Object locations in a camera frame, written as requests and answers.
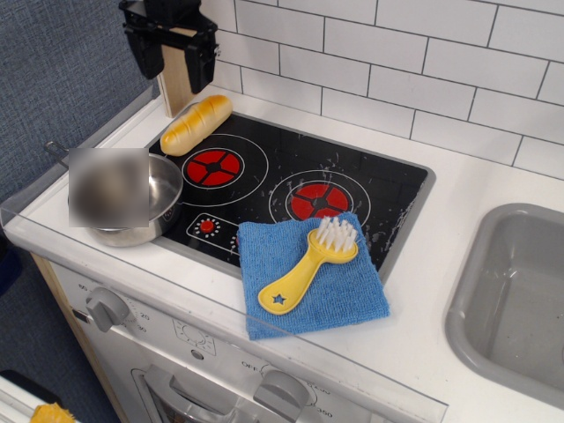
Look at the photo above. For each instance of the grey left oven knob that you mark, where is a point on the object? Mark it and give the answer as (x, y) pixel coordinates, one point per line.
(106, 308)

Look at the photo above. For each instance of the grey oven knob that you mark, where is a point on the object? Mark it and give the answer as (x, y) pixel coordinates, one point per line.
(282, 394)
(106, 308)

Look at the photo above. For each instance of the light wooden post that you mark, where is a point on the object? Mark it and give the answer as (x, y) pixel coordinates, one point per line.
(174, 81)

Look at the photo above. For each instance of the grey right oven knob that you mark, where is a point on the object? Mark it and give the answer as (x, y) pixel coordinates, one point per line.
(282, 394)

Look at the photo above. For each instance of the yellow dish brush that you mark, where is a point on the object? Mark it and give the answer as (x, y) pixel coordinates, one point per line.
(333, 242)

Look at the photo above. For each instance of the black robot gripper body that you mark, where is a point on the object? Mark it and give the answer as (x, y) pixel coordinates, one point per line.
(176, 24)

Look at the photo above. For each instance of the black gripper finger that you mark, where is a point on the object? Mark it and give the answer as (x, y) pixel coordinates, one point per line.
(147, 52)
(200, 57)

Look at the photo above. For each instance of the yellow object at corner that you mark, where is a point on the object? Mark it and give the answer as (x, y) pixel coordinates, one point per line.
(51, 413)

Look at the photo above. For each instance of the stainless steel pot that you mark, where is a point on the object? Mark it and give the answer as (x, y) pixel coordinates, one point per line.
(122, 197)

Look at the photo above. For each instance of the yellow toy hotdog bun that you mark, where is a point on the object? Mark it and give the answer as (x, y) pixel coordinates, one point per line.
(192, 127)

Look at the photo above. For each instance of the grey sink basin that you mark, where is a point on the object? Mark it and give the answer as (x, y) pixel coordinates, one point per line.
(505, 321)

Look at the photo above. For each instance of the black toy stovetop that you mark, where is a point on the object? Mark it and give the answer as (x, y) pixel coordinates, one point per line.
(251, 171)

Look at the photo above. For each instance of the white toy oven front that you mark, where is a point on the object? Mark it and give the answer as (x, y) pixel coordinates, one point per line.
(159, 369)

